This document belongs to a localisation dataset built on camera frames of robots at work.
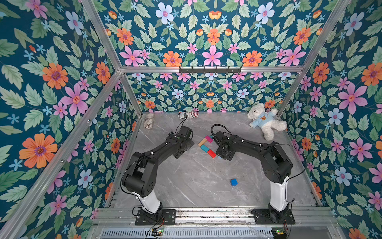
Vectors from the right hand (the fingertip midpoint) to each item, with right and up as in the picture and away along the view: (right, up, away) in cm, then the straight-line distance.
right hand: (221, 155), depth 96 cm
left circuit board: (-35, -33, -24) cm, 54 cm away
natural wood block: (-11, +9, +6) cm, 16 cm away
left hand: (-21, +7, -2) cm, 22 cm away
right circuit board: (+25, -33, -25) cm, 48 cm away
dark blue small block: (+6, -14, -11) cm, 18 cm away
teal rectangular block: (-11, +4, +4) cm, 12 cm away
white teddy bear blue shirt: (+33, +25, +11) cm, 43 cm away
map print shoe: (-53, +23, +15) cm, 60 cm away
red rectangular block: (-6, +1, +2) cm, 6 cm away
